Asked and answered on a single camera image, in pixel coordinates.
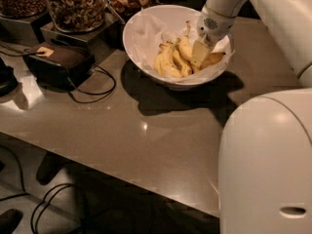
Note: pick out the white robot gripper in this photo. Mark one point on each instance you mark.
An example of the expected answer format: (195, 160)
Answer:
(214, 26)

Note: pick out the dark metal jar stand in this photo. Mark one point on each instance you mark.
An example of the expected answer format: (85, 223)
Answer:
(100, 42)
(25, 31)

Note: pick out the black round object left edge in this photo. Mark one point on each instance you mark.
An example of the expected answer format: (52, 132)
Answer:
(8, 80)

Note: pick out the yellow banana bunch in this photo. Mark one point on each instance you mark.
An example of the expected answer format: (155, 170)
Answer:
(170, 62)

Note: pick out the dark shoe on floor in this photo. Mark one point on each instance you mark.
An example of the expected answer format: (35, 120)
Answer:
(9, 221)

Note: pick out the white ceramic bowl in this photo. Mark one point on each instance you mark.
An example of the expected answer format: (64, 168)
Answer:
(139, 57)

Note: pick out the glass jar of brown nuts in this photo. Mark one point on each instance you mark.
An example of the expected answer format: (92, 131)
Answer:
(18, 9)

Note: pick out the glass jar of mixed nuts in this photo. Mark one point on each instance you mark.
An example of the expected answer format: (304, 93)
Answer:
(76, 16)

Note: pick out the black box device with tag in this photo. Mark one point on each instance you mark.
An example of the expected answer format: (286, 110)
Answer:
(59, 66)

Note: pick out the white paper bowl liner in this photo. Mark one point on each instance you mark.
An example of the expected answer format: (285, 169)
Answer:
(146, 30)

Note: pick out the single yellow banana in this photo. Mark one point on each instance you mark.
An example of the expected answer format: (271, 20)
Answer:
(185, 50)

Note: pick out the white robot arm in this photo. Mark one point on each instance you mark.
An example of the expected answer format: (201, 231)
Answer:
(265, 153)

